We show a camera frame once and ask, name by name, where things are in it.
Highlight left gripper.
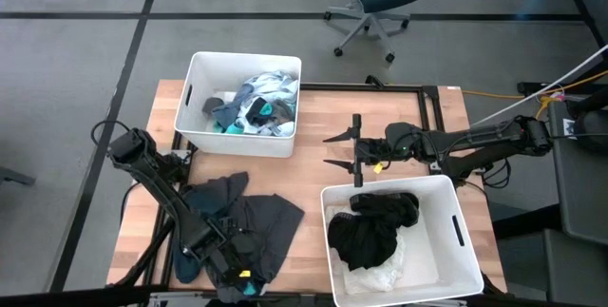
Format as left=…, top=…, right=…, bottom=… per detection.
left=206, top=223, right=260, bottom=292

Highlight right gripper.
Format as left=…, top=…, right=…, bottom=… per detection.
left=322, top=113, right=395, bottom=188

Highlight dark grey shirt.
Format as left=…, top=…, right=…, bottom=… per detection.
left=208, top=194, right=306, bottom=304

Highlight black garment with grey waistband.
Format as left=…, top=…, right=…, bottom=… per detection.
left=349, top=191, right=420, bottom=231
left=326, top=211, right=401, bottom=274

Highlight light blue shirt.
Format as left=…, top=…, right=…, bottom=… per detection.
left=235, top=69, right=300, bottom=138

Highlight grey-blue garment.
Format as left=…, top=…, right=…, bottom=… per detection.
left=211, top=83, right=256, bottom=130

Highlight white lace garment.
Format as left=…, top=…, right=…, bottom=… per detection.
left=324, top=205, right=409, bottom=297

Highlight dark grey sock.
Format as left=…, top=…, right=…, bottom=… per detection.
left=202, top=96, right=225, bottom=117

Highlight white perforated plastic basket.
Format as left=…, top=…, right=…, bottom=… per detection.
left=173, top=50, right=303, bottom=159
left=320, top=175, right=485, bottom=307

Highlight black power strip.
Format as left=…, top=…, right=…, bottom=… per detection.
left=516, top=81, right=571, bottom=98

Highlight white conduit strip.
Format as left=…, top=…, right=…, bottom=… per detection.
left=469, top=44, right=608, bottom=127

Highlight grey chair base leg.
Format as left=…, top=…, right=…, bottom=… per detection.
left=0, top=166, right=37, bottom=187

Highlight grey cabinet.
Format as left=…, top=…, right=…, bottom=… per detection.
left=548, top=100, right=608, bottom=246

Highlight black round bag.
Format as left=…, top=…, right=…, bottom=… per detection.
left=572, top=88, right=608, bottom=154

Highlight dark grey box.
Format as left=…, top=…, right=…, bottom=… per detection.
left=543, top=228, right=608, bottom=306

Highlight black metal stand leg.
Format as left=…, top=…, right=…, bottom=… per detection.
left=560, top=0, right=608, bottom=47

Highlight black aluminium rig frame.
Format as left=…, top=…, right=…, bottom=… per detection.
left=106, top=81, right=450, bottom=298

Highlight black cable bundle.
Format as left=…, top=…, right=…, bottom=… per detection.
left=482, top=157, right=512, bottom=189

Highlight orange-yellow cable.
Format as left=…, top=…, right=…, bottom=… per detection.
left=462, top=69, right=608, bottom=123

